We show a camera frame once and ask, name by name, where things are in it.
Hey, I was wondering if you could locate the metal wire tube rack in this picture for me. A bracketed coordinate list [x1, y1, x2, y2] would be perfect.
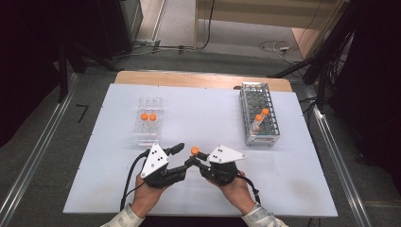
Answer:
[239, 81, 282, 148]

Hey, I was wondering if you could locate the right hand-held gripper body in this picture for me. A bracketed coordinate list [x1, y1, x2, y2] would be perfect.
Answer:
[199, 144, 247, 186]

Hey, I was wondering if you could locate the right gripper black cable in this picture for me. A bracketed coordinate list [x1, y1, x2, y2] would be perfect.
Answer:
[235, 174, 262, 204]

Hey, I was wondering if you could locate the white floor cable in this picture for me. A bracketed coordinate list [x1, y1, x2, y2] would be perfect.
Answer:
[258, 39, 305, 66]

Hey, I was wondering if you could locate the black hanging cable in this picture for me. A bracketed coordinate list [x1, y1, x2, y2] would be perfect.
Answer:
[201, 0, 217, 51]

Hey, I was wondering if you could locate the floor power strip with cables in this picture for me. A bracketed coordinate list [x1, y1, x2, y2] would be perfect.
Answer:
[113, 39, 197, 60]

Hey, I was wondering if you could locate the black metal stand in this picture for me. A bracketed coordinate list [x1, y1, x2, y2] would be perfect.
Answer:
[56, 41, 121, 104]

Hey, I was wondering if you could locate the clear acrylic tube rack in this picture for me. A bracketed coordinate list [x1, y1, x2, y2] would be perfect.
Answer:
[132, 96, 164, 148]

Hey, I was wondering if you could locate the black cabinet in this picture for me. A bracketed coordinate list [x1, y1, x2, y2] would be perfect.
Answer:
[94, 0, 145, 60]

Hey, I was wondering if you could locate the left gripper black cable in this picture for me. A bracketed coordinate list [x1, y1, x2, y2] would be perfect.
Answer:
[119, 148, 151, 212]

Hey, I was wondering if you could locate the beige wooden cabinet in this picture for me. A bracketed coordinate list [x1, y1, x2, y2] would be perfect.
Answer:
[193, 0, 351, 61]

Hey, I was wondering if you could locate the person's left hand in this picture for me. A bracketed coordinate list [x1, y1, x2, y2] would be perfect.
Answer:
[130, 174, 172, 218]

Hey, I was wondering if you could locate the black stand with cables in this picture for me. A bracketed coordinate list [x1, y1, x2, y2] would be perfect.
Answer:
[268, 0, 360, 112]

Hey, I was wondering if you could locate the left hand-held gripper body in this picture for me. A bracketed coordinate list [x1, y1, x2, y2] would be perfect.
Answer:
[140, 143, 187, 190]

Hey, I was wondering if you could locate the metal floor rail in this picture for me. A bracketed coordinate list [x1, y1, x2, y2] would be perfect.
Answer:
[0, 73, 80, 221]
[304, 84, 375, 227]

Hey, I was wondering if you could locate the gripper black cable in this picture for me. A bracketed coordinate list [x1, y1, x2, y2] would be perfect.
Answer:
[235, 174, 262, 204]
[119, 148, 151, 212]

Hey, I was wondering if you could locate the person's right hand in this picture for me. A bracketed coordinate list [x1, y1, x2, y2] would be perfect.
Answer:
[205, 170, 256, 217]

